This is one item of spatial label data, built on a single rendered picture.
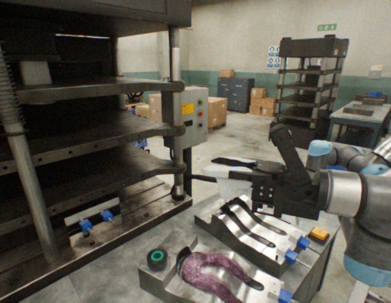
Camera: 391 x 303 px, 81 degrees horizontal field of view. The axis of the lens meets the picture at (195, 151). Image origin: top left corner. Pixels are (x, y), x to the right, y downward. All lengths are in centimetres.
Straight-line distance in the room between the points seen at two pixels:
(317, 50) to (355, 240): 446
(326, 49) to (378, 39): 269
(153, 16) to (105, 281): 115
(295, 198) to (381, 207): 12
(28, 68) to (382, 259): 138
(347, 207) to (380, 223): 5
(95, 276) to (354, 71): 708
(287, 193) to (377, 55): 696
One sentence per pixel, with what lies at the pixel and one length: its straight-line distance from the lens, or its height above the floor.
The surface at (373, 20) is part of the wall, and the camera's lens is 741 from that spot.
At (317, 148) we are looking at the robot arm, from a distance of 94.
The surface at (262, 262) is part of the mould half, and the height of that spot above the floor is 84.
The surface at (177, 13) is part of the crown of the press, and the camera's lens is 128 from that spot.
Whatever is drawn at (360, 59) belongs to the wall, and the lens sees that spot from 736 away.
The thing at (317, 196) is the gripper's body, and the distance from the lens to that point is 43.
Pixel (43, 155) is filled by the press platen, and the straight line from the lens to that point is 114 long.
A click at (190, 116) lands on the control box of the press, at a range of 157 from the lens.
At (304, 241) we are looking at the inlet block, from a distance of 118.
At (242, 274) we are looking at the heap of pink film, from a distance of 101.
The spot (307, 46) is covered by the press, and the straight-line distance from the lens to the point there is 489.
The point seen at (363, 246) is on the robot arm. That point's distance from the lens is 50.
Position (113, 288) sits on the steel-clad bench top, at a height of 80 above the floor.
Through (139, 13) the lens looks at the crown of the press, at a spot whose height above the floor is 183.
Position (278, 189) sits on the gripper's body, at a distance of 42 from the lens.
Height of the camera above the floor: 164
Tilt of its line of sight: 21 degrees down
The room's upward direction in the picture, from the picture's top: straight up
